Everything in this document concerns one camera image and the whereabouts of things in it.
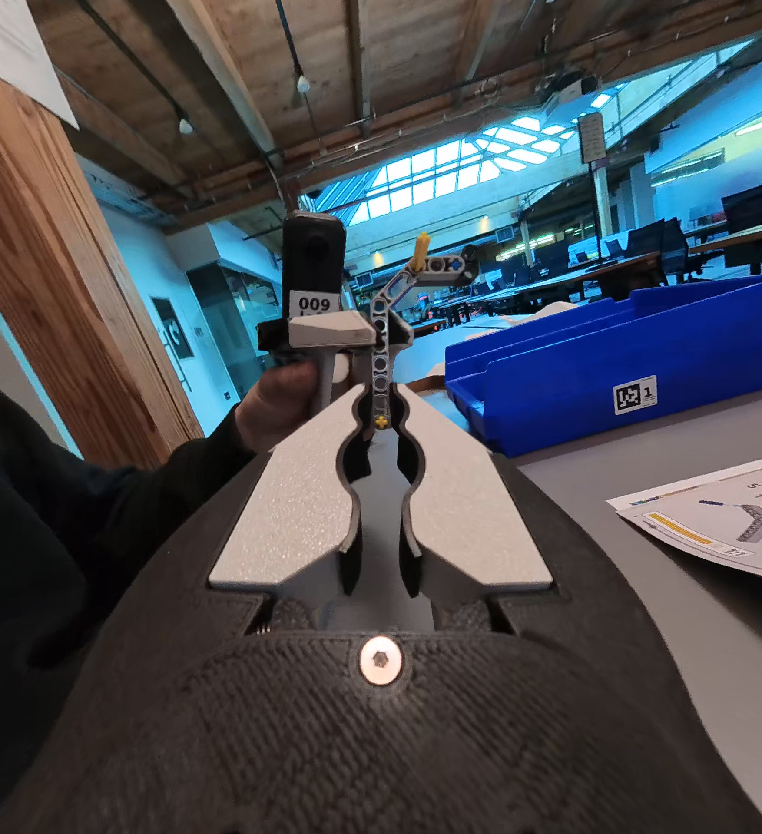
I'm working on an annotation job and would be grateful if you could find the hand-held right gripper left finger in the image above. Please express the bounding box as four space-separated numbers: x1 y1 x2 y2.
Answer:
208 383 369 599

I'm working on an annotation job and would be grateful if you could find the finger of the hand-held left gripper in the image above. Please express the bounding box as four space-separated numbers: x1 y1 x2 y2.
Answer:
286 310 380 414
334 324 416 402

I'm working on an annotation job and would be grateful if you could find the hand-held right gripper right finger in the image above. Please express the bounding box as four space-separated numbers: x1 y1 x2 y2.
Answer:
391 383 555 599

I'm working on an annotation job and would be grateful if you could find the grey angled toy beam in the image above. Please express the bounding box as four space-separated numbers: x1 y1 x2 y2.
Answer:
369 264 424 432

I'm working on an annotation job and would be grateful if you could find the person's left forearm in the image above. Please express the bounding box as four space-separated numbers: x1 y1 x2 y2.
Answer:
29 404 258 659

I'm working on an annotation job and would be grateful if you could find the grey desk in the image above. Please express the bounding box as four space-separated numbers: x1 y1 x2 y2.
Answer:
348 381 762 834

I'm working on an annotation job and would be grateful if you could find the person's left hand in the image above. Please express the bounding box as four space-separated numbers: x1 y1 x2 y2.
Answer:
234 360 322 455

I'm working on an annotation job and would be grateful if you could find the blue plastic bin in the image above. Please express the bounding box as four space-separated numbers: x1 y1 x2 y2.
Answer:
445 271 762 458

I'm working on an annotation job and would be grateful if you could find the long wooden table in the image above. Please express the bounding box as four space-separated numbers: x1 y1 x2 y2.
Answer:
689 214 762 275
433 251 662 307

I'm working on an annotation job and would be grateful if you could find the toy instruction booklet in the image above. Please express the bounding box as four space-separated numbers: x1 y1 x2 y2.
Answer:
606 453 762 589

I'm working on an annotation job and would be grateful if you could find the wooden pillar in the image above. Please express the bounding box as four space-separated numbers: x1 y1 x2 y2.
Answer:
0 55 206 470

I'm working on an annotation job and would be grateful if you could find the hanging sign board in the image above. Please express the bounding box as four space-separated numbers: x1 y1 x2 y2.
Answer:
577 111 607 164

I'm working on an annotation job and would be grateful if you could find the person's black clothing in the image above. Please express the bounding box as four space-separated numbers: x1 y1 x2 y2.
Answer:
0 352 134 834

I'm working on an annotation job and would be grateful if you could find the grey ceiling unit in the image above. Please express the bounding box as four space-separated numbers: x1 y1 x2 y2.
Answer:
540 68 600 108

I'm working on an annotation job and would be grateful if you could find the wall poster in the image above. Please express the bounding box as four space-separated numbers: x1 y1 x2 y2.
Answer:
149 296 194 361

